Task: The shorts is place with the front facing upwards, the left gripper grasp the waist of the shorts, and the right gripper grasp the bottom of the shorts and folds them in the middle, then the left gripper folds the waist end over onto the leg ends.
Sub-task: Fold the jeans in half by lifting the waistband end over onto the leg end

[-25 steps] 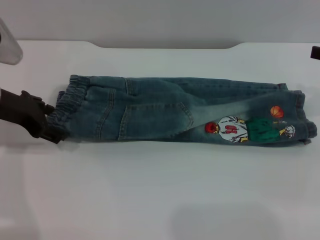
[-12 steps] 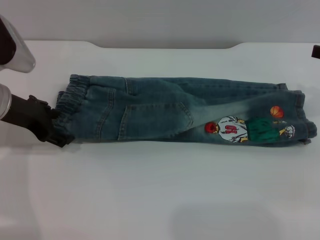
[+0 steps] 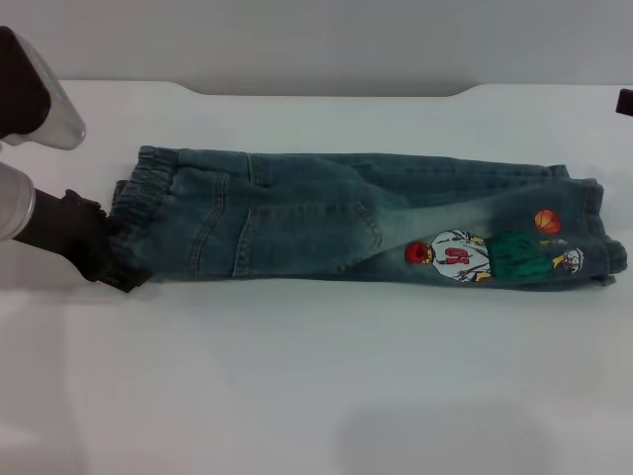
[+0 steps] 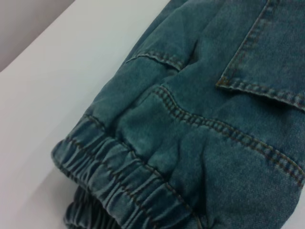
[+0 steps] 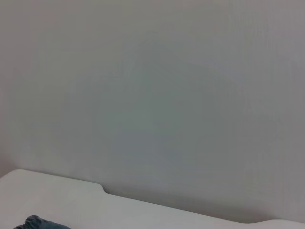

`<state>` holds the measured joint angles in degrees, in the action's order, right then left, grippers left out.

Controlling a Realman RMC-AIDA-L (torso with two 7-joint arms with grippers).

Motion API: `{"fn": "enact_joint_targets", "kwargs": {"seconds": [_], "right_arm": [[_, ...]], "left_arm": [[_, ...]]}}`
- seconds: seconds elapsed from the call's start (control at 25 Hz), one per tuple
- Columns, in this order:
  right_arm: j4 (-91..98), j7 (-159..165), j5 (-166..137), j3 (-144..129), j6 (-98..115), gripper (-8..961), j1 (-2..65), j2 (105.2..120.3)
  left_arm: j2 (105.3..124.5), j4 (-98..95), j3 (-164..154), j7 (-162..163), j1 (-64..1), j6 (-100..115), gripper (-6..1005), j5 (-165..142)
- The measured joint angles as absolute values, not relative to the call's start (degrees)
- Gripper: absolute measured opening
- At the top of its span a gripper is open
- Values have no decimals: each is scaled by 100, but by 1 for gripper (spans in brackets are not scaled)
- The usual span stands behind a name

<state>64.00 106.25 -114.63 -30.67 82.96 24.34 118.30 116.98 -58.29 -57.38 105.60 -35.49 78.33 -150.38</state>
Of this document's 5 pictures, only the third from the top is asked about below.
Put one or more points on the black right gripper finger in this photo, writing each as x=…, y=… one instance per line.
x=625, y=103

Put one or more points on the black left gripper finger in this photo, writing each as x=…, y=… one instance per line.
x=84, y=202
x=128, y=277

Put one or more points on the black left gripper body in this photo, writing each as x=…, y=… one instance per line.
x=64, y=232

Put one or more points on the blue denim shorts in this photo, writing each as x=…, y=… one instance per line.
x=297, y=213

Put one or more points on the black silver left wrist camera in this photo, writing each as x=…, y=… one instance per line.
x=29, y=89

